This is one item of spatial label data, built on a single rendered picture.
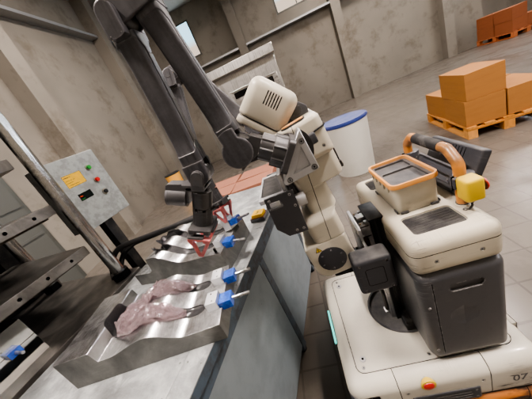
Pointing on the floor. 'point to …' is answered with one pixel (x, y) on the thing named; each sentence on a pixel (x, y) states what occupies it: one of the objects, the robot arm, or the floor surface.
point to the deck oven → (246, 72)
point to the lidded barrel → (351, 142)
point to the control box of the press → (89, 196)
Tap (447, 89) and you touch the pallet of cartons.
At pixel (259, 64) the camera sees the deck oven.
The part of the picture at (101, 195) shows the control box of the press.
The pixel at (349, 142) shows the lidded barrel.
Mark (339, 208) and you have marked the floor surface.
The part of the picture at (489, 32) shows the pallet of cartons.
